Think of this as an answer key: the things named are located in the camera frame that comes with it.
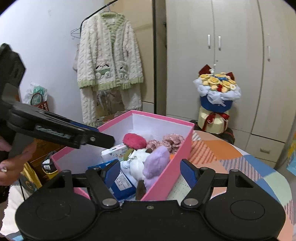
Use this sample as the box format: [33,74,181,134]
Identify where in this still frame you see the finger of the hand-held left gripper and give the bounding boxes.
[8,105,115,149]

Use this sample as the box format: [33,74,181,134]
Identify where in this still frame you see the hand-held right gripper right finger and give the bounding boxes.
[180,159,255,207]

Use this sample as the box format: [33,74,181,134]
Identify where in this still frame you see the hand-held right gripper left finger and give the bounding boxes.
[45,159,121,207]

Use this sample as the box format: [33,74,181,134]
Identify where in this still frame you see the blue wet wipes pack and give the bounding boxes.
[87,160,137,201]

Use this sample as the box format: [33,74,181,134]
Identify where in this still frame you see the white tissue pack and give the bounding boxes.
[101,143,130,163]

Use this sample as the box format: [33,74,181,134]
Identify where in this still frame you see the white plush toy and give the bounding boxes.
[122,148,153,181]

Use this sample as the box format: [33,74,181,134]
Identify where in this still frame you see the pink cardboard box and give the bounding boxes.
[51,110,195,202]

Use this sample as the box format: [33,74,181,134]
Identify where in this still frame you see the floral fabric scrunchie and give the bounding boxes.
[146,134,185,154]

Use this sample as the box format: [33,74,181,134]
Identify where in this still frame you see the purple plush toy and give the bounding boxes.
[142,146,171,180]

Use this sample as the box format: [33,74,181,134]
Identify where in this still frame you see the red knitted pouch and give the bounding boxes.
[122,133,147,150]

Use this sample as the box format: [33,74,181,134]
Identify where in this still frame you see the person's left hand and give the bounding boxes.
[0,137,37,186]

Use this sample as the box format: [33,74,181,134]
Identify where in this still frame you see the white fleece pajama pants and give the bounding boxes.
[80,85,143,124]

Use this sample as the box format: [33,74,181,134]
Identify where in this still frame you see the white printed plastic bag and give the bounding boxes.
[23,82,49,106]

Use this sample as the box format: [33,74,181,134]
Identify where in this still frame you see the patchwork tablecloth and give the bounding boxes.
[116,130,294,241]

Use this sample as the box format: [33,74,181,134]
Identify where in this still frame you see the woven basket bag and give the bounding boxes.
[30,93,50,112]

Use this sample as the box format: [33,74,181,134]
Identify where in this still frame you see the yellow bag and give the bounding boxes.
[20,162,43,193]

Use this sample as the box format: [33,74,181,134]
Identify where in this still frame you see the yellow flower bouquet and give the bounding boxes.
[193,65,241,135]

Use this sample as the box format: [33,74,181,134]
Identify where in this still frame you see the white fleece pajama top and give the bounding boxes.
[77,12,144,90]

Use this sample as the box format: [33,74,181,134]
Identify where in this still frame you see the colourful gift bag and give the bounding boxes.
[285,132,296,172]

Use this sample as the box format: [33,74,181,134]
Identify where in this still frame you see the black clothes rack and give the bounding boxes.
[81,0,118,26]

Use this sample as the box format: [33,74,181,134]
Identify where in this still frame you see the light wooden wardrobe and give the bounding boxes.
[153,0,296,169]

